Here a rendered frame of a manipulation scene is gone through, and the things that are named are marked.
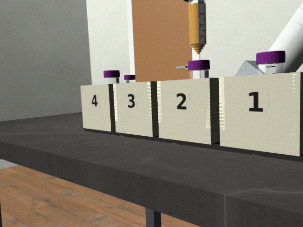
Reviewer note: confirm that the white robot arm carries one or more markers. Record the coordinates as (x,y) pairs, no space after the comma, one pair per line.
(291,41)

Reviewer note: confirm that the beige block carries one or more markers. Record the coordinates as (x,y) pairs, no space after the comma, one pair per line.
(188,110)
(136,108)
(262,112)
(98,110)

